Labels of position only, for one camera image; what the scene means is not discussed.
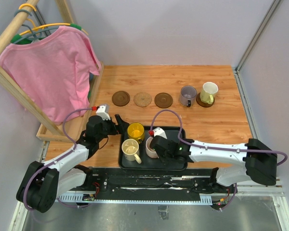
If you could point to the yellow glass mug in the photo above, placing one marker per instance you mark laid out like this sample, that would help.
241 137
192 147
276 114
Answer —
136 132

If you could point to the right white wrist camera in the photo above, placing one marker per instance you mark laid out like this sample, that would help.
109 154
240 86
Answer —
159 132

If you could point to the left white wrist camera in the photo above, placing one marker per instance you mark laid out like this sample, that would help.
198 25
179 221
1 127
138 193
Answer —
102 112

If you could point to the pale green octagonal mug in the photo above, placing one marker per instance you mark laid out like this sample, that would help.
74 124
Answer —
208 92

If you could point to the woven rattan coaster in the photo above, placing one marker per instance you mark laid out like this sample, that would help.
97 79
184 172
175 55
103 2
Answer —
142 99

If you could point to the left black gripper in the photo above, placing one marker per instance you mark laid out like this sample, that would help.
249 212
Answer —
123 125

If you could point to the green clothes hanger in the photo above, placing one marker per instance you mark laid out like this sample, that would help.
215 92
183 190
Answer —
29 38

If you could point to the cream yellow mug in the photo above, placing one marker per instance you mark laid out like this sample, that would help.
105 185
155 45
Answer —
131 151

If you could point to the aluminium frame rail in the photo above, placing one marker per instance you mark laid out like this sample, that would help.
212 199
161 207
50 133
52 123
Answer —
252 188

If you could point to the pink mug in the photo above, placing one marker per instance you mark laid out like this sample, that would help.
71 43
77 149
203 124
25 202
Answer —
149 151

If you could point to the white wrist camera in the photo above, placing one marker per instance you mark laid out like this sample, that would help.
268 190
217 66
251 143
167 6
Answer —
159 132
102 112

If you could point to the yellow clothes hanger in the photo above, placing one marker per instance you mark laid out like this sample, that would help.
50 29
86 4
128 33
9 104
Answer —
66 15

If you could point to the brown wooden coaster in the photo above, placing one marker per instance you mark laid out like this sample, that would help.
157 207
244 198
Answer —
120 98
163 100
206 105

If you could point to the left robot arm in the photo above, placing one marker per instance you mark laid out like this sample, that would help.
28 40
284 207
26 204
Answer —
44 182

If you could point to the white slotted cable duct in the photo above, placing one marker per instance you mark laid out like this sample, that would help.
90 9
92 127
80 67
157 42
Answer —
83 198

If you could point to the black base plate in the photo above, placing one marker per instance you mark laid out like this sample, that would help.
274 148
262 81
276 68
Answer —
152 184

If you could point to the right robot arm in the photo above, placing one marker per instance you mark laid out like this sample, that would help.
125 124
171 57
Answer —
248 161

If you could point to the pink t-shirt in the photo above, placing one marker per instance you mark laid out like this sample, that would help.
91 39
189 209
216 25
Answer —
54 72

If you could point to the aluminium corner post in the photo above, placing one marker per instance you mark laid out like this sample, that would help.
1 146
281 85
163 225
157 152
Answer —
261 28

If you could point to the wooden clothes rack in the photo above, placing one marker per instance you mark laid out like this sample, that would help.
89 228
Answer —
48 131

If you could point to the black plastic tray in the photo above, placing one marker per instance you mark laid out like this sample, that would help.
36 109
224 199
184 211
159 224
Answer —
148 162

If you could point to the purple mug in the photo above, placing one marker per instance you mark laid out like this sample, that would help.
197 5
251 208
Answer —
187 96

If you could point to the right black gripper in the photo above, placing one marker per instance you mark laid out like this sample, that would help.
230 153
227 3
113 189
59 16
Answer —
160 157

